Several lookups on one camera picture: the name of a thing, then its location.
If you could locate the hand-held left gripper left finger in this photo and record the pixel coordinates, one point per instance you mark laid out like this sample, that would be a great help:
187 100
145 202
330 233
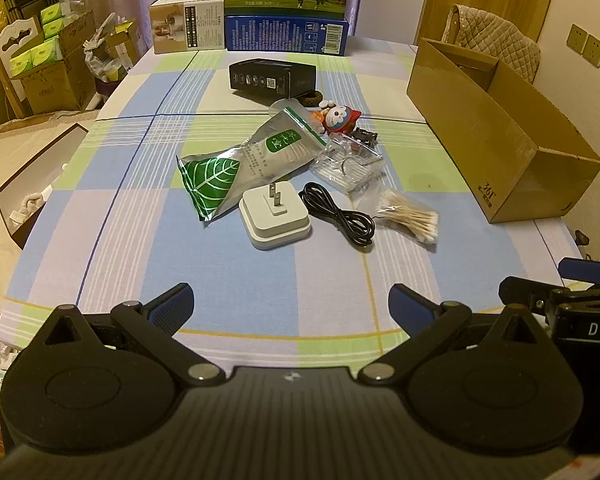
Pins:
167 306

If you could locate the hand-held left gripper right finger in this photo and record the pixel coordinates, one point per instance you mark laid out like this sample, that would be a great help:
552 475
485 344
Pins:
410 307

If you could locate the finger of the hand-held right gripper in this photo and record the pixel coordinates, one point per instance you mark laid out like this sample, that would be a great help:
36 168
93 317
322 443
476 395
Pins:
527 295
585 270

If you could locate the bag of cotton swabs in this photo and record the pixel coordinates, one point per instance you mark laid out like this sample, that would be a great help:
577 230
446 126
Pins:
410 217

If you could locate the brown cardboard box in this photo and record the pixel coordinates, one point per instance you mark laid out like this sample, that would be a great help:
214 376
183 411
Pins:
520 160

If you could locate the white power adapter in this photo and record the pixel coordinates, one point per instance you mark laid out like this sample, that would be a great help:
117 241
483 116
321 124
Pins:
275 220

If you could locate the clear plastic case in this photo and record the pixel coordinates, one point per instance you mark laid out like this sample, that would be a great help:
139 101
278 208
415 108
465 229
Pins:
345 167

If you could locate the silver tea pouch green leaf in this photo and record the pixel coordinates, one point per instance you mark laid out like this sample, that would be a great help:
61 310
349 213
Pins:
245 165

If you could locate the small cartoon cat toy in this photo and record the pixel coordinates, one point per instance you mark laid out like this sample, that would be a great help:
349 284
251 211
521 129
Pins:
341 117

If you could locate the black rectangular box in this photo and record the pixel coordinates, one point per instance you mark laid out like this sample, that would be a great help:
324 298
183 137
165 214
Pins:
275 77

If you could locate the checked tablecloth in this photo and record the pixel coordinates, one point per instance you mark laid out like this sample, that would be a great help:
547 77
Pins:
180 270

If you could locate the small black clip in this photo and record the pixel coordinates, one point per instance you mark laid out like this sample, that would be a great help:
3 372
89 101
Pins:
365 137

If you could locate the dark open gift box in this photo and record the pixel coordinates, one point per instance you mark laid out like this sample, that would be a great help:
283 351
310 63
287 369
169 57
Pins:
35 172

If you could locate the chair with quilted cover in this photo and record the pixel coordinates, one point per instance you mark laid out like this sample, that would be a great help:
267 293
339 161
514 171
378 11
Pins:
500 40

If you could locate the cardboard carton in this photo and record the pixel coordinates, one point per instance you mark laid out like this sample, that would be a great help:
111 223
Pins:
65 80

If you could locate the white plastic bag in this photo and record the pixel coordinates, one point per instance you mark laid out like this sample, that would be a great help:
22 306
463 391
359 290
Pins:
97 55

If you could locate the beige product box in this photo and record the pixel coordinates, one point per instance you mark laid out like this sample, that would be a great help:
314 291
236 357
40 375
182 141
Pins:
200 25

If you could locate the pile of green tissue packs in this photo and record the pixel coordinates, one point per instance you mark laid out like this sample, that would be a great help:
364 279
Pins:
30 57

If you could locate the blue cardboard box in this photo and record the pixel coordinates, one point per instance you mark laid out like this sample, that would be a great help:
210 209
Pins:
280 32

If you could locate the white wooden chair back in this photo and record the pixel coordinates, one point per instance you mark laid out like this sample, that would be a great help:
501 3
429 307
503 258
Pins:
10 35

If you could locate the beige wall socket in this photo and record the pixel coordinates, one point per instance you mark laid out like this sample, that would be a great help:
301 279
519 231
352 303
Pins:
576 39
594 50

